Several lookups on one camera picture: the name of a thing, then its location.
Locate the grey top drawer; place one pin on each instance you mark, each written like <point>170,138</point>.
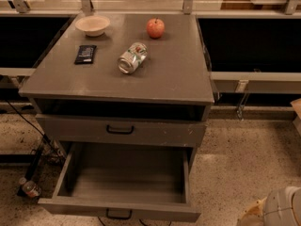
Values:
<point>122,130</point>

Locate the grey drawer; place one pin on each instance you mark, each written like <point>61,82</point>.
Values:
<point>122,181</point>
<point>122,130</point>

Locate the beige paper bowl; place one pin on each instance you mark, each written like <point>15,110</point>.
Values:
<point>92,26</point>

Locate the red apple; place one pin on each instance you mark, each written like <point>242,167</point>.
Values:
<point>155,28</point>

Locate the black power strip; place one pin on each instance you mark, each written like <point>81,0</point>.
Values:
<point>32,168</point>

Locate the grey drawer cabinet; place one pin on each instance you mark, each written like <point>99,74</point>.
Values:
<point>171,84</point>

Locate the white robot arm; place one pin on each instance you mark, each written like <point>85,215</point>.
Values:
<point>282,207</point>

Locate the black snack bar packet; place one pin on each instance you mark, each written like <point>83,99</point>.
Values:
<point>85,54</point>

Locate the silver soda can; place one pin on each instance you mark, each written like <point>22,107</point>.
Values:
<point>133,57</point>

